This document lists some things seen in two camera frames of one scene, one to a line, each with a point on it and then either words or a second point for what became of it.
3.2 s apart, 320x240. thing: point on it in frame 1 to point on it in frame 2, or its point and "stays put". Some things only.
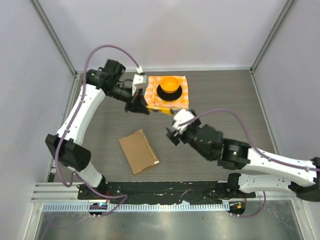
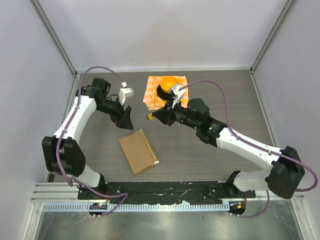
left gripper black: [137, 104] to [122, 118]
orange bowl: [169, 84] stays put
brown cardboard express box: [138, 151] stays put
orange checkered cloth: [152, 99] stays put
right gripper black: [173, 136] to [165, 115]
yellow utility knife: [164, 110] to [150, 117]
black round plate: [171, 96] stays put
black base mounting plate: [163, 192] stays put
